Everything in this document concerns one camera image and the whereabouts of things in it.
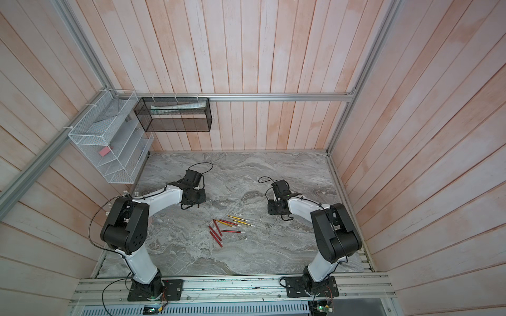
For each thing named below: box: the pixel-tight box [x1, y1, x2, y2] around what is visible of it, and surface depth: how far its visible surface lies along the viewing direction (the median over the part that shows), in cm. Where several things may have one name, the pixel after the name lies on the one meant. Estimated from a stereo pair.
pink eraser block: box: [98, 146, 111, 157], surface depth 84 cm
